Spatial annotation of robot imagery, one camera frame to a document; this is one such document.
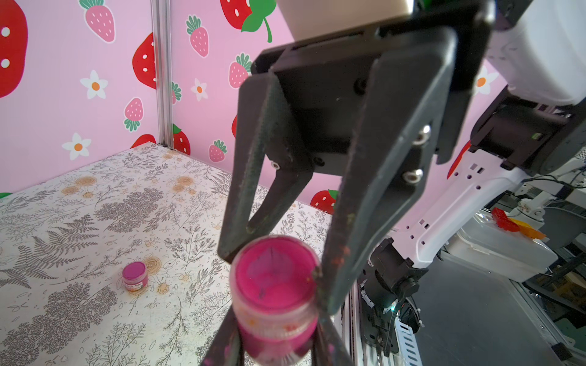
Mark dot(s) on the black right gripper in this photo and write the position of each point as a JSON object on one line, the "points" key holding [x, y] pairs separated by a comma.
{"points": [[386, 97]]}

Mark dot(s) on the white plastic storage box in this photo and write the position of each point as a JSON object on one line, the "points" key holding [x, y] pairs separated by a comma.
{"points": [[481, 242]]}

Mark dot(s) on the floral patterned table mat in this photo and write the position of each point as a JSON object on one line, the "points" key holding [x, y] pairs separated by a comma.
{"points": [[65, 243]]}

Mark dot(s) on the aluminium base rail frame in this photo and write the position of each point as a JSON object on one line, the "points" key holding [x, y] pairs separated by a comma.
{"points": [[372, 338]]}

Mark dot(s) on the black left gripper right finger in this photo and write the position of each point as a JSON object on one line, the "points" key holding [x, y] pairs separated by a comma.
{"points": [[328, 348]]}

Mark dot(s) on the magenta paint jar with label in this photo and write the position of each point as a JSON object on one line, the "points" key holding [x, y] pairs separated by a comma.
{"points": [[135, 276]]}

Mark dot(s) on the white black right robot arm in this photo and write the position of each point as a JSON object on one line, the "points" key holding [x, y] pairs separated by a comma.
{"points": [[526, 117]]}

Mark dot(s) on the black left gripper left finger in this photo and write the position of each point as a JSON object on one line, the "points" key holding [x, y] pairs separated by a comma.
{"points": [[226, 348]]}

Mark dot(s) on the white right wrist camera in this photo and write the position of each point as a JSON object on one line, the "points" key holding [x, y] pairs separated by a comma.
{"points": [[312, 18]]}

